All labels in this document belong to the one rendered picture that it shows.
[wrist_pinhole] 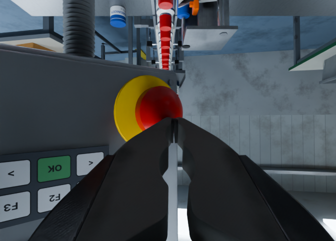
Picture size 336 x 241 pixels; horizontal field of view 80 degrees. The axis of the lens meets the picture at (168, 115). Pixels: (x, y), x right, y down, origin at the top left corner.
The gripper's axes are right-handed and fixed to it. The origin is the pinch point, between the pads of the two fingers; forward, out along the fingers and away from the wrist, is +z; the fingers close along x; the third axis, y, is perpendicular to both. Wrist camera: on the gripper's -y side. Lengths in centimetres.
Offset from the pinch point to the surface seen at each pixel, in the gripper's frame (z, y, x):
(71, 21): 12.6, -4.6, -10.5
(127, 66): 4.8, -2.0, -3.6
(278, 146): 312, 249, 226
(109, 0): 88, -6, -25
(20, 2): 89, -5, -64
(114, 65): 4.3, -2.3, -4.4
